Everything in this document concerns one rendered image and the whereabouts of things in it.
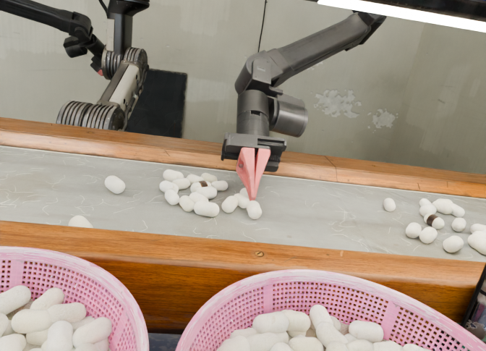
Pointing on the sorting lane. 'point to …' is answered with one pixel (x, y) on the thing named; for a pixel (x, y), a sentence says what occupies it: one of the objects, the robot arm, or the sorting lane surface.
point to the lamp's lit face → (403, 13)
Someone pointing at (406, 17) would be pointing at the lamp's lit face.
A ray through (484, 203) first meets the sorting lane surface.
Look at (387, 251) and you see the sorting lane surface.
